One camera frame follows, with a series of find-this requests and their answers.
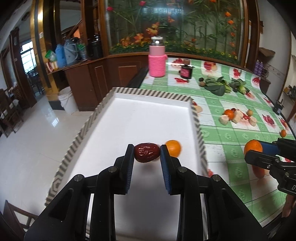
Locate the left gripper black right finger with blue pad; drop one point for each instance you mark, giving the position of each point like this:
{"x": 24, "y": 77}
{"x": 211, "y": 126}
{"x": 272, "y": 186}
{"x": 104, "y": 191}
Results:
{"x": 207, "y": 205}

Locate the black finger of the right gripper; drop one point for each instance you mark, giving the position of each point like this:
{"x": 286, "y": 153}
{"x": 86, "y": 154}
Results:
{"x": 261, "y": 160}

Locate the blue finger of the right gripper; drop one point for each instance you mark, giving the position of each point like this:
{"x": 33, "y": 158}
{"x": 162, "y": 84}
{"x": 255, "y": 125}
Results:
{"x": 282, "y": 147}

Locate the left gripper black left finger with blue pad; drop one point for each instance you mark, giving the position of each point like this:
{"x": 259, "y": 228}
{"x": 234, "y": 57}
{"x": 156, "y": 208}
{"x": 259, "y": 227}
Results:
{"x": 84, "y": 208}

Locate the small orange kumquat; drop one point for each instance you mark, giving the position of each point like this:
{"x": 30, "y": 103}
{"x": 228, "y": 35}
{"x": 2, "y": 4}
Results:
{"x": 283, "y": 133}

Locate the orange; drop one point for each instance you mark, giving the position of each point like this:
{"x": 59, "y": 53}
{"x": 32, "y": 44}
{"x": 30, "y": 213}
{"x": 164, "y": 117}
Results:
{"x": 174, "y": 148}
{"x": 254, "y": 145}

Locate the beige ginger chunk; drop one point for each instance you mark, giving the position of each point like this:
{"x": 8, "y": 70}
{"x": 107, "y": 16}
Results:
{"x": 238, "y": 116}

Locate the red jujube date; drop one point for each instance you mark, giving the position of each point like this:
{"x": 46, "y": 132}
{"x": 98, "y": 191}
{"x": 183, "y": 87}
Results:
{"x": 146, "y": 152}

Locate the brown longan fruit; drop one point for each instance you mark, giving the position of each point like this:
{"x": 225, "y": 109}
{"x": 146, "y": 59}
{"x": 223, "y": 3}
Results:
{"x": 249, "y": 112}

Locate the orange tangerine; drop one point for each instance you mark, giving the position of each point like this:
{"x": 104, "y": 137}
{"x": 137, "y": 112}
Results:
{"x": 229, "y": 113}

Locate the person's hand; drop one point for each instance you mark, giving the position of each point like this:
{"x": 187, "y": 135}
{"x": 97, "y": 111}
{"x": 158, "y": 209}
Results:
{"x": 288, "y": 206}

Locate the small black device table edge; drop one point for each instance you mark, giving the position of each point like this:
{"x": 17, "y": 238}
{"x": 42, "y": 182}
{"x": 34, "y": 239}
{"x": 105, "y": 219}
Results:
{"x": 277, "y": 109}

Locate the green checkered tablecloth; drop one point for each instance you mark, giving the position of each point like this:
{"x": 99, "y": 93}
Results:
{"x": 225, "y": 140}

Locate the small green bok choy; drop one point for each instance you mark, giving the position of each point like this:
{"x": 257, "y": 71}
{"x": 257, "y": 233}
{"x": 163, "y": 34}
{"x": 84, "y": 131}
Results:
{"x": 238, "y": 85}

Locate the large green leafy vegetable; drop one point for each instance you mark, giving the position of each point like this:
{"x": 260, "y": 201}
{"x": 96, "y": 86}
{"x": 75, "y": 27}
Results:
{"x": 218, "y": 86}

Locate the brown kiwi fruit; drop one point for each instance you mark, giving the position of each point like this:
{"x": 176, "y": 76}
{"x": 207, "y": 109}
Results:
{"x": 202, "y": 84}

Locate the wooden chair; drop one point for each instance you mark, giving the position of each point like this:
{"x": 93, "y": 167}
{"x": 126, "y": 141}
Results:
{"x": 10, "y": 114}

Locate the white tray striped rim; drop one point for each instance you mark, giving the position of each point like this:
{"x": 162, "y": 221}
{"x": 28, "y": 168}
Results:
{"x": 133, "y": 116}

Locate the black jar pink label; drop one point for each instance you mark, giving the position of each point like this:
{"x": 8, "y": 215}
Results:
{"x": 186, "y": 71}

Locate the white plastic bucket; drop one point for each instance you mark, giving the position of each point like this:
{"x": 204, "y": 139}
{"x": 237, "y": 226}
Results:
{"x": 67, "y": 100}

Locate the pink knitted sleeve bottle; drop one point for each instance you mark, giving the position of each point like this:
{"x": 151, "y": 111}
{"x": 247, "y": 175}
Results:
{"x": 157, "y": 57}

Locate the grey kettle jug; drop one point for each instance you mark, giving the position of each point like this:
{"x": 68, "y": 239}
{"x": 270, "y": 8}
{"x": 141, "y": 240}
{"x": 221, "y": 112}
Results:
{"x": 71, "y": 51}

